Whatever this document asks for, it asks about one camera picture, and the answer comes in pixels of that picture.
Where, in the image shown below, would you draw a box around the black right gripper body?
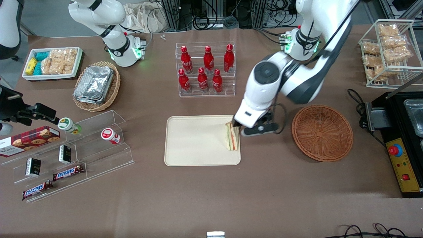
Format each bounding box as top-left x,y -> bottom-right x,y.
0,85 -> 24,122

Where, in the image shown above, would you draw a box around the triangular sandwich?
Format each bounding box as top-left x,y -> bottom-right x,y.
224,121 -> 240,151

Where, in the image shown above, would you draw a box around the beige plastic tray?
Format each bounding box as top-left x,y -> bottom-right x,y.
164,115 -> 242,167

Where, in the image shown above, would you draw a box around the aluminium foil tray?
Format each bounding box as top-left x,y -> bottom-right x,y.
75,66 -> 115,100

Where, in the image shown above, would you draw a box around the oval light wicker basket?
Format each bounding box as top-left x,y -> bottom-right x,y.
72,61 -> 121,112

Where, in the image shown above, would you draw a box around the round brown wicker basket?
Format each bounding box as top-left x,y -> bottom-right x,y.
291,105 -> 354,163

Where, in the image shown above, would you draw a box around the red tartan cookie box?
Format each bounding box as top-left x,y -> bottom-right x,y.
0,126 -> 61,158

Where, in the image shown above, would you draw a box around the green capped small bottle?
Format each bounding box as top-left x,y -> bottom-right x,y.
58,117 -> 82,135

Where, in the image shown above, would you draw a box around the white rectangular bin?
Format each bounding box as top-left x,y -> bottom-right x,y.
22,47 -> 83,81

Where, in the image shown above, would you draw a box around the clear acrylic bottle rack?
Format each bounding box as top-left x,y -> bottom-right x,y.
175,42 -> 236,98

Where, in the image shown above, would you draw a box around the yellow snack packet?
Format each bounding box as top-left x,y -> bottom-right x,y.
25,58 -> 38,75

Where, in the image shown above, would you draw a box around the small black box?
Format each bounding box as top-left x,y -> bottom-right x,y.
25,158 -> 42,177
58,145 -> 72,164

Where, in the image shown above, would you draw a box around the red cola bottle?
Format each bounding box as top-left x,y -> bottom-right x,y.
197,67 -> 209,93
178,68 -> 191,93
223,44 -> 235,73
180,46 -> 193,74
212,68 -> 223,93
203,45 -> 214,74

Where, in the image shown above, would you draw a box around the clear rice cracker bag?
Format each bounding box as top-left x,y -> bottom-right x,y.
41,57 -> 54,75
50,48 -> 79,66
52,62 -> 75,75

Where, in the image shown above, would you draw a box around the Snickers chocolate bar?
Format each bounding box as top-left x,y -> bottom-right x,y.
53,164 -> 85,182
22,180 -> 54,201

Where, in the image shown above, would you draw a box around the red capped small bottle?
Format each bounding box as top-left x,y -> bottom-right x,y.
101,128 -> 121,145

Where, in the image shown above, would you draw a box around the clear acrylic stepped shelf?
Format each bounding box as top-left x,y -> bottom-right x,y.
0,110 -> 135,203

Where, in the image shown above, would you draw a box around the clear fried snack bag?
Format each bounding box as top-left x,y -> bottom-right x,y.
361,42 -> 381,56
381,35 -> 407,49
366,65 -> 388,82
383,46 -> 412,63
378,23 -> 400,37
362,54 -> 383,67

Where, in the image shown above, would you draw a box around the black cooking appliance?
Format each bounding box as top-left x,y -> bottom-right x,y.
365,79 -> 423,199

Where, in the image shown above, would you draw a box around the yellow control panel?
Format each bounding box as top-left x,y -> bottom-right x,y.
386,138 -> 423,193

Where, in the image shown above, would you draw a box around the steel pan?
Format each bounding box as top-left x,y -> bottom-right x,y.
404,99 -> 423,138

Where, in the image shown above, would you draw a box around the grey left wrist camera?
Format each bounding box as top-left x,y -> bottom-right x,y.
240,111 -> 279,137

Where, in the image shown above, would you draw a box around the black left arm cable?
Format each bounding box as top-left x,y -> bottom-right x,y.
272,102 -> 287,135

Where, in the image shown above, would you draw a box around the black left base cables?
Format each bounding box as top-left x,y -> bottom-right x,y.
254,28 -> 286,45

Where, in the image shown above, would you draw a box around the black background cable bundle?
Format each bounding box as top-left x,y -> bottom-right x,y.
192,0 -> 239,31

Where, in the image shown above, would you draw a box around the black appliance power cable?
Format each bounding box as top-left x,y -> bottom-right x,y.
347,88 -> 387,148

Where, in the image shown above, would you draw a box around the aluminium profile frame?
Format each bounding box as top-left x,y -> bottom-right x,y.
161,0 -> 194,32

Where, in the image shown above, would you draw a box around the white wire rack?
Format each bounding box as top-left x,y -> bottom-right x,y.
358,19 -> 423,89

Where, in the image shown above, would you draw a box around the black floor cable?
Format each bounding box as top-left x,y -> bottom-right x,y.
332,224 -> 423,238

